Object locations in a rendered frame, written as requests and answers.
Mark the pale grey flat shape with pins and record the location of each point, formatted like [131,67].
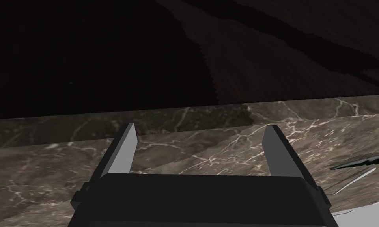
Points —
[372,216]

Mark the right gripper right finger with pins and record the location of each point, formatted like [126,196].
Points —
[279,154]

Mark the thin white utensil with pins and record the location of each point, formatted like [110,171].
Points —
[356,179]

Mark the dark green flat object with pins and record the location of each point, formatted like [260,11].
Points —
[366,162]

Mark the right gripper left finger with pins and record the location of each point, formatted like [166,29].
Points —
[121,154]

